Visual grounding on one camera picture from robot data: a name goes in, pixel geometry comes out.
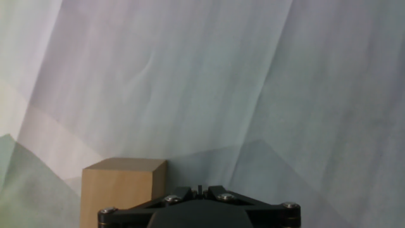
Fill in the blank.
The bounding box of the light wooden cube block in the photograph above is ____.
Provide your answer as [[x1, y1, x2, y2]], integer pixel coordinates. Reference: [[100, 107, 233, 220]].
[[79, 157, 168, 228]]

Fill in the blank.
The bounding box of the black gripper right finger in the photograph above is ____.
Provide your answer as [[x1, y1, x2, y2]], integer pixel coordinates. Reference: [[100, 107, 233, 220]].
[[207, 186, 301, 228]]

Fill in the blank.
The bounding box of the teal and white patterned cloth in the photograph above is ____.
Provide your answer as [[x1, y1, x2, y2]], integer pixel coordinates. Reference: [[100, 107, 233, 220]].
[[0, 0, 405, 228]]

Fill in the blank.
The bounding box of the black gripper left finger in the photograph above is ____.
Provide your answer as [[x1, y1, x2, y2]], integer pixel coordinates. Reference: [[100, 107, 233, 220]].
[[97, 186, 194, 228]]

